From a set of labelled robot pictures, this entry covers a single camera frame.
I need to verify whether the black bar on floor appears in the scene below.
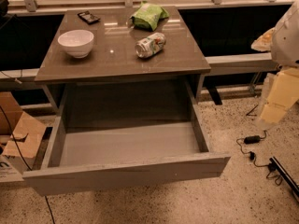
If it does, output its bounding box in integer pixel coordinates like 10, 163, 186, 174
270, 157, 299, 202

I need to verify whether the grey top drawer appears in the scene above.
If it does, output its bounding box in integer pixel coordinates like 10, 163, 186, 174
23, 79, 230, 196

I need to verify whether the grey drawer cabinet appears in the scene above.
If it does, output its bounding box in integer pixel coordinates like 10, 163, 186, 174
35, 7, 210, 106

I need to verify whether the white ceramic bowl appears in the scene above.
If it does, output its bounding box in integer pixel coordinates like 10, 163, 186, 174
58, 30, 94, 58

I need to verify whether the black power adapter with cable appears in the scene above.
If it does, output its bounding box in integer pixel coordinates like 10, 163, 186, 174
235, 131, 282, 186

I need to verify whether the small black flat device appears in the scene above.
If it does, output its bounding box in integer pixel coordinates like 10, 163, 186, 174
78, 11, 100, 25

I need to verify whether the green chip bag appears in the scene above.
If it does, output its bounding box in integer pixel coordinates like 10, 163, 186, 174
129, 1, 169, 31

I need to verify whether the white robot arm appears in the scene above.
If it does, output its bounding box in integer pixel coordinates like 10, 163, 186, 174
251, 1, 299, 130

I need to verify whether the silver soda can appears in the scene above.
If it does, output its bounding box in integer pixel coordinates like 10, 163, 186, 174
135, 33, 166, 59

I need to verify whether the brown cardboard box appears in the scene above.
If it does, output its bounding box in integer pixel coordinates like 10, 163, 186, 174
0, 91, 46, 183

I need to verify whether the black floor cable left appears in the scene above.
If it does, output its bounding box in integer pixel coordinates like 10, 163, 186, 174
0, 105, 56, 224

